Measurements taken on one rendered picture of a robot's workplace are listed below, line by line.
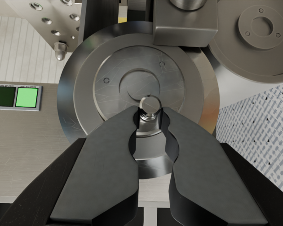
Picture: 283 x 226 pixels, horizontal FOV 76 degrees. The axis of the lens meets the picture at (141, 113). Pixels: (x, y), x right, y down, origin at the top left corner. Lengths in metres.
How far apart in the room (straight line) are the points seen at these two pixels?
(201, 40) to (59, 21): 0.38
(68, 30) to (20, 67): 1.83
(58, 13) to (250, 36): 0.38
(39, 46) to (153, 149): 2.24
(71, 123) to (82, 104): 0.02
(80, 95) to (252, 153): 0.26
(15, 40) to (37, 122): 1.98
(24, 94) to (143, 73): 0.46
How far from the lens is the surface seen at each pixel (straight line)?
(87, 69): 0.17
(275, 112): 0.29
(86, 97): 0.16
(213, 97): 0.18
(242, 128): 0.35
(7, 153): 0.59
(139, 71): 0.15
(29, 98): 0.57
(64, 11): 0.46
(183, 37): 0.17
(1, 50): 2.50
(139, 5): 0.61
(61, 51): 0.57
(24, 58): 2.35
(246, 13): 0.23
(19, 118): 0.58
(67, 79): 0.18
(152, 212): 0.53
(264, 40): 0.23
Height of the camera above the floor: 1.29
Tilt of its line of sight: 9 degrees down
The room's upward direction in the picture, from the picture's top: 178 degrees counter-clockwise
